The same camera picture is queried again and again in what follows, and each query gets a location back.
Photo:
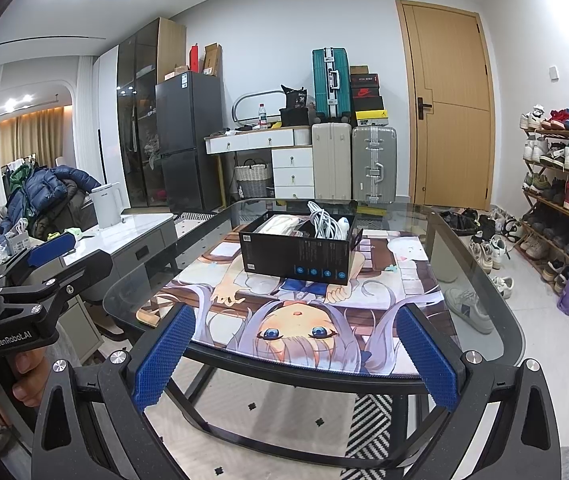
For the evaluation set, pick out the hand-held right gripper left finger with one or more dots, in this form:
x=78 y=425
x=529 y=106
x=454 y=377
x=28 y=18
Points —
x=164 y=355

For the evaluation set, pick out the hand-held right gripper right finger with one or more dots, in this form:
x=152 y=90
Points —
x=427 y=355

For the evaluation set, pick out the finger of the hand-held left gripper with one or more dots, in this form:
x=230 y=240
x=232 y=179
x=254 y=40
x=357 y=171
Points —
x=89 y=267
x=49 y=251

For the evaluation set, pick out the white plush toy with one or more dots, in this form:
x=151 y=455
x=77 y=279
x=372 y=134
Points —
x=345 y=227

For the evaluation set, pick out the black cardboard box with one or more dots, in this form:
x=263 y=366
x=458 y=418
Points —
x=294 y=257

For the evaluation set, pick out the white red snack packet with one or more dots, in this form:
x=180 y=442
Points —
x=279 y=224

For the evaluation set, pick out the person's left hand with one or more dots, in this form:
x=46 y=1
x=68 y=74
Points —
x=27 y=377

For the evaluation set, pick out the green white plastic bag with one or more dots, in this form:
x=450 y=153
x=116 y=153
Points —
x=67 y=234

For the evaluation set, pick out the black jacket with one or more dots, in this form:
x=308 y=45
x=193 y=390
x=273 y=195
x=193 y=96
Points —
x=72 y=205

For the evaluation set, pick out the grey low cabinet table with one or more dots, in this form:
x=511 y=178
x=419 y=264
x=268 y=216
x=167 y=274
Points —
x=129 y=235

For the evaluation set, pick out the white electric kettle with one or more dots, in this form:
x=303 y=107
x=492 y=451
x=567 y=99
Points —
x=107 y=207

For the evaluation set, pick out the blue down jacket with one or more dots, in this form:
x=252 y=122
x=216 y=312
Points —
x=44 y=185

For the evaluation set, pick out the green jacket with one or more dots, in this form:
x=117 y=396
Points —
x=18 y=177

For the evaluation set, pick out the printed cartoon desk mat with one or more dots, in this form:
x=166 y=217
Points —
x=244 y=310

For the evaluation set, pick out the glass top table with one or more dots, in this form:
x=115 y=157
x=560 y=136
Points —
x=314 y=384

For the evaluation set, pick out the tan curtain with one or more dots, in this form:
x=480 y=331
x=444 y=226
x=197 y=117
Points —
x=39 y=135

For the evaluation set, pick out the dark glass cabinet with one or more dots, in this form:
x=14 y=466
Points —
x=137 y=110

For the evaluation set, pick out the dark grey fridge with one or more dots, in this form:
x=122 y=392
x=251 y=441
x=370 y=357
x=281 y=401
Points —
x=184 y=125

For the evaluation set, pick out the wicker basket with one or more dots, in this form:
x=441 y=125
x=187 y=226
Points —
x=254 y=180

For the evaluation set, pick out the silver suitcase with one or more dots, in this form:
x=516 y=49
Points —
x=374 y=160

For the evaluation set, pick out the wooden door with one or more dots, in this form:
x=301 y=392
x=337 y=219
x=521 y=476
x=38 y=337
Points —
x=454 y=150

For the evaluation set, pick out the beige suitcase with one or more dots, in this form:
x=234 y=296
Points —
x=332 y=160

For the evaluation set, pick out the oval chrome mirror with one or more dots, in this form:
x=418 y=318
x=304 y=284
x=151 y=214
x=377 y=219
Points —
x=249 y=110

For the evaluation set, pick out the white drawer desk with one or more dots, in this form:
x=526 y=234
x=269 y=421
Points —
x=292 y=160

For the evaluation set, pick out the plastic water bottle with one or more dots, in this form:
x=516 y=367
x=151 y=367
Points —
x=263 y=117

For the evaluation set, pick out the red box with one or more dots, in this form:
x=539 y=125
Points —
x=194 y=59

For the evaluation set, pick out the brown cardboard box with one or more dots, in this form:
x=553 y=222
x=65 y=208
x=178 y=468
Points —
x=213 y=60

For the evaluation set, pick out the white ribbed box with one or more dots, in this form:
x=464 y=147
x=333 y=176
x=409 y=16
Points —
x=303 y=136

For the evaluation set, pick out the wooden shoe rack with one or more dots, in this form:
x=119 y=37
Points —
x=559 y=135

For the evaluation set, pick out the black bag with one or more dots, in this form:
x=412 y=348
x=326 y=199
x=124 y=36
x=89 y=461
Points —
x=297 y=105

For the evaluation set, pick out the stack of shoe boxes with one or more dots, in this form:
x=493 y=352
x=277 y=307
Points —
x=367 y=92

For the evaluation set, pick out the teal suitcase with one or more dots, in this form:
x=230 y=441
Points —
x=324 y=85

